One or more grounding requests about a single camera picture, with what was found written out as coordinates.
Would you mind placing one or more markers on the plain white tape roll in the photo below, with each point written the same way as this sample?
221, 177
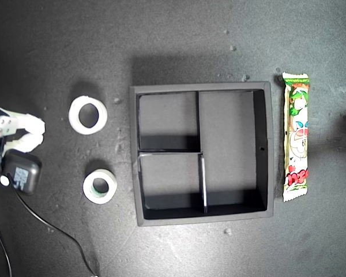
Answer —
73, 118

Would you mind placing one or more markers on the green snack bar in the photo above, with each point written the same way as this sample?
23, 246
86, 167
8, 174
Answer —
298, 138

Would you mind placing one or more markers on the white tape roll green core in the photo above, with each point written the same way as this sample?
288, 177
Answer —
88, 190

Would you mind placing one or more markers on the black compartment tray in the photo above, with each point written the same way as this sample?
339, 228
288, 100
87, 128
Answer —
227, 138

